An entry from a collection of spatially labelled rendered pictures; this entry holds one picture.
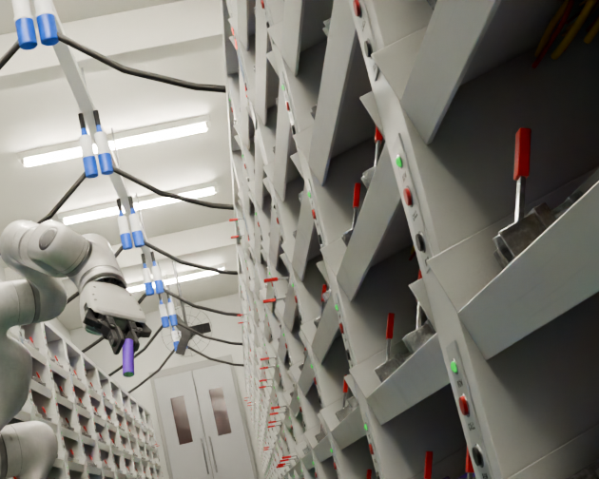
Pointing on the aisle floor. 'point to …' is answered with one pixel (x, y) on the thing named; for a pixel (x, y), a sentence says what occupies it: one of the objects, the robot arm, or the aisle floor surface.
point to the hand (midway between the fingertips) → (124, 341)
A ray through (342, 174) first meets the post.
